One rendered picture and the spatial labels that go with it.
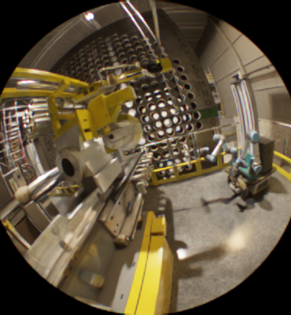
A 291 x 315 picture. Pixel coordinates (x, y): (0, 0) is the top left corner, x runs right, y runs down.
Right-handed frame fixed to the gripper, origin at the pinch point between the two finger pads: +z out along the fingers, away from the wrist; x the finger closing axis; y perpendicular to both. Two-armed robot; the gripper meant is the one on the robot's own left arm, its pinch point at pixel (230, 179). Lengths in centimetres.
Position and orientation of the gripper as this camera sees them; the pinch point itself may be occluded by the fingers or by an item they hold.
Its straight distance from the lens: 162.9
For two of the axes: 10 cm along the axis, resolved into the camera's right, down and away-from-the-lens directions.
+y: -9.8, -1.4, 1.1
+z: -0.7, 8.7, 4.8
